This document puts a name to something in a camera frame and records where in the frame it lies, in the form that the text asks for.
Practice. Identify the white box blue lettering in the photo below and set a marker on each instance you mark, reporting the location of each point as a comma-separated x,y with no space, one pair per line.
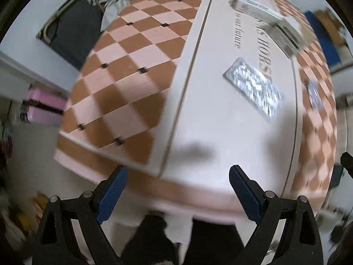
256,7

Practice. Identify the open green white carton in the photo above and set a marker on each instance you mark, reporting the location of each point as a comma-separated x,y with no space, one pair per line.
286,37

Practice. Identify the silver blister pack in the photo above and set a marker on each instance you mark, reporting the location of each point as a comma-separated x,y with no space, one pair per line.
253,88

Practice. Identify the checkered pink brown tablecloth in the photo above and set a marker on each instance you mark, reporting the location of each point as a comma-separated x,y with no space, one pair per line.
132,74

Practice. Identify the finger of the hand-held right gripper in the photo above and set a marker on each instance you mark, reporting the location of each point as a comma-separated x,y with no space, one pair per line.
347,162

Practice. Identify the blue print blister pack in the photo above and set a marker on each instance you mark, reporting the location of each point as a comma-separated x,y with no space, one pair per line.
314,95

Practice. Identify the person's left leg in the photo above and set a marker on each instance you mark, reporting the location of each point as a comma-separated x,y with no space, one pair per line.
150,243

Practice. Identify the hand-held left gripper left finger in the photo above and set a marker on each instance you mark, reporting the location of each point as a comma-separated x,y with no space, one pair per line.
113,193

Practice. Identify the pink storage box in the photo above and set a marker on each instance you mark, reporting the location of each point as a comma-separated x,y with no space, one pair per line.
44,105

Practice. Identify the person's leg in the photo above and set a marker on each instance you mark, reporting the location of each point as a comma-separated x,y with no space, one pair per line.
215,244
150,243

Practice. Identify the grey cloth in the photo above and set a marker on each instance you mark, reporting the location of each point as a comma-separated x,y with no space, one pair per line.
118,5

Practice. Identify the person's right leg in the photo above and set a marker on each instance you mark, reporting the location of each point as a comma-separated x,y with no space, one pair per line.
215,244

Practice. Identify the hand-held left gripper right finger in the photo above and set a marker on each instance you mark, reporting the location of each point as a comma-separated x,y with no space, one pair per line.
244,193

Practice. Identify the cardboard box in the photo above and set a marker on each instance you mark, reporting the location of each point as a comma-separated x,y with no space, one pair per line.
329,19

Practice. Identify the dark seat with beige frame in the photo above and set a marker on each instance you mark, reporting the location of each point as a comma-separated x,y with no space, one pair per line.
74,30

